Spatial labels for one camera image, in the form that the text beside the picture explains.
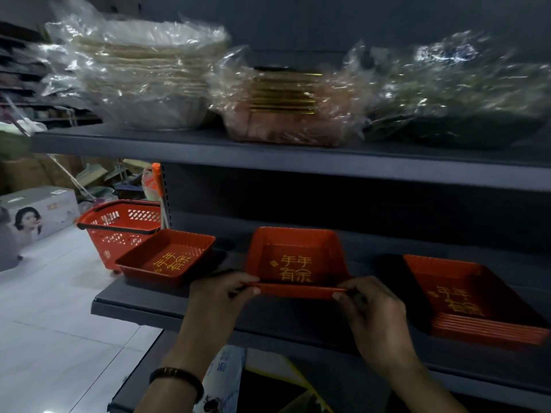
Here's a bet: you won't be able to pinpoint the person's left hand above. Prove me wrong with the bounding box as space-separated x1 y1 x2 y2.
170 270 262 377

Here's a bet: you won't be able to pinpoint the person's right hand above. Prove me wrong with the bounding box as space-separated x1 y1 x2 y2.
331 275 425 379

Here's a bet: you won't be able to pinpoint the stack of red square trays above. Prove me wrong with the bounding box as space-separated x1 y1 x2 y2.
403 254 551 351

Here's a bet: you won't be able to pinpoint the dark metal shelf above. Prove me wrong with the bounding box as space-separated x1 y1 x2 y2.
30 0 551 413

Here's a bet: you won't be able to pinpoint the rose pink rectangular tray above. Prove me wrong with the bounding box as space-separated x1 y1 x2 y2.
211 96 371 111

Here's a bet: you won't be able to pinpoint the stack of white plates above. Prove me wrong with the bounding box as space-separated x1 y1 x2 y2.
36 0 233 132

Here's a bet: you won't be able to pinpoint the white product box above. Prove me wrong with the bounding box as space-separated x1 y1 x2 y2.
193 344 247 413

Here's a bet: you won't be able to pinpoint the red shopping basket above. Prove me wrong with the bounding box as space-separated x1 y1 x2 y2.
76 200 162 274

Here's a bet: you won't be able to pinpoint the orange white bag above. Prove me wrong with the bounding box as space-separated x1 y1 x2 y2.
141 162 165 202

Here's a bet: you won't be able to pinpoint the white box with portrait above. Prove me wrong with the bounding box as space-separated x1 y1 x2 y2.
0 186 80 250

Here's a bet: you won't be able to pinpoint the metal mop pole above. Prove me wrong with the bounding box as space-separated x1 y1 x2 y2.
0 92 98 202

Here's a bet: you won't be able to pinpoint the pale green buckets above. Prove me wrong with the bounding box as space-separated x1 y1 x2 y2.
0 120 34 162

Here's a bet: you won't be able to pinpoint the black beaded bracelet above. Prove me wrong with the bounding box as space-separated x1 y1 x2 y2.
149 367 205 404

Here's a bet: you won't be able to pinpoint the wall shelving with goods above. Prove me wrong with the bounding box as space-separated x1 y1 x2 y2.
0 21 102 127

